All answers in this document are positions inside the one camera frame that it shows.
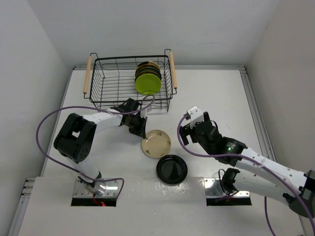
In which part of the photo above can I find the beige plate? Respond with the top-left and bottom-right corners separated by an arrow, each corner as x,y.
141,129 -> 171,159

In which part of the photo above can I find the lime green plate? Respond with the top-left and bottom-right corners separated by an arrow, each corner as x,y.
135,74 -> 161,95

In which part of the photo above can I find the blue floral celadon plate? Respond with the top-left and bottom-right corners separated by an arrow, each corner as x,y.
135,69 -> 161,77

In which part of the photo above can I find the brown yellow patterned plate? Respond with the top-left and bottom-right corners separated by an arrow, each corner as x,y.
136,61 -> 160,69
135,65 -> 160,73

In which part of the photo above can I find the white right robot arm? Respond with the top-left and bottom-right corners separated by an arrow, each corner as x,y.
177,107 -> 315,219

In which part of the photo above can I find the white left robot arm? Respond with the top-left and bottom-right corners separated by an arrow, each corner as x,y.
54,98 -> 147,188

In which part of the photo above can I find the black glossy plate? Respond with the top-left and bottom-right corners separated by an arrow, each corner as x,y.
156,154 -> 188,186

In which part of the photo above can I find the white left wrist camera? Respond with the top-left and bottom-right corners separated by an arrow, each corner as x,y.
140,108 -> 149,118

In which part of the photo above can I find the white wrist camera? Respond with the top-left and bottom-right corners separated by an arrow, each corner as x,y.
140,108 -> 149,118
187,106 -> 204,128

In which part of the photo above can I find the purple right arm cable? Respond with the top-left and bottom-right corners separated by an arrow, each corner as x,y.
177,114 -> 315,236

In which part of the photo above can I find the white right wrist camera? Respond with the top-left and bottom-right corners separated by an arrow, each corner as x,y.
187,106 -> 204,128

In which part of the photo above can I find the black wire dish rack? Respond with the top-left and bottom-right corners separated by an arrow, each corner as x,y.
84,49 -> 177,113

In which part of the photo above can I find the right wooden rack handle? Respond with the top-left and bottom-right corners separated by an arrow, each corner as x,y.
169,50 -> 178,90

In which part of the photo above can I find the wooden rack handle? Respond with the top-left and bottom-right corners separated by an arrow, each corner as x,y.
169,50 -> 178,90
83,55 -> 92,95

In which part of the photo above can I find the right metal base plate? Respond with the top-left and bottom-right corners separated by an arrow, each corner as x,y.
204,177 -> 250,199

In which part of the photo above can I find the metal base plate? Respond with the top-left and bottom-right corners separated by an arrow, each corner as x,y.
73,177 -> 119,198
204,177 -> 250,199

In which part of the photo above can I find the left wooden rack handle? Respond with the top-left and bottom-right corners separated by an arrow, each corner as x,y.
83,55 -> 92,95

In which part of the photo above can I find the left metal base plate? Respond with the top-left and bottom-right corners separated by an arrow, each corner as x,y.
73,177 -> 119,198

